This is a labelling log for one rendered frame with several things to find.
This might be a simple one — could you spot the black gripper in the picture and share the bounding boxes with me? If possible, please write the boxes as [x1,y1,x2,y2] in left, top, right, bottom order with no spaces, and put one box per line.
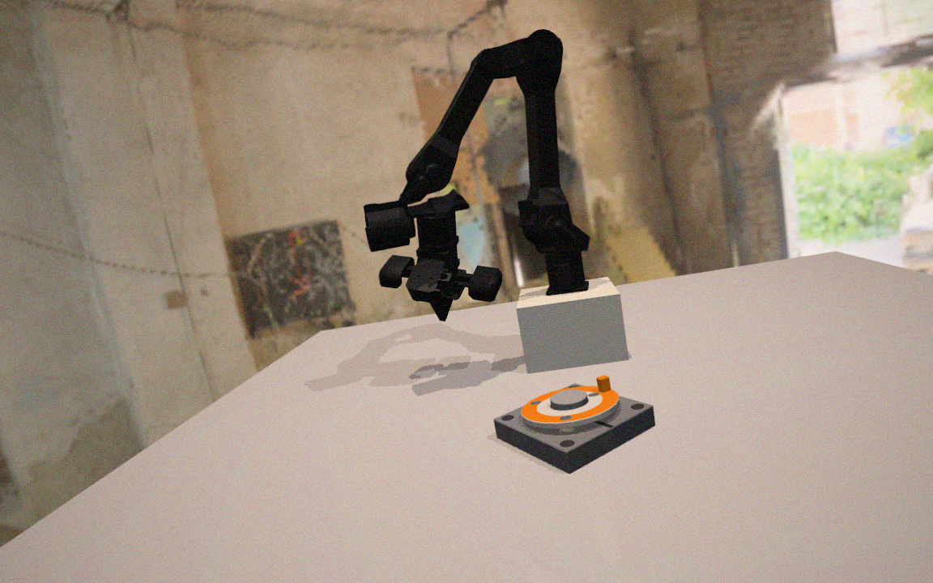
[378,236,502,321]

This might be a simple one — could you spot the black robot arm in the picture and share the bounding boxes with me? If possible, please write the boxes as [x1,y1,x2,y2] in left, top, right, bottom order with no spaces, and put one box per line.
[364,29,590,304]

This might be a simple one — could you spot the orange round plate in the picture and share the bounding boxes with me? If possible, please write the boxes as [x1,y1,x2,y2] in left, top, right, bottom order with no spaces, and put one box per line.
[521,376,620,429]

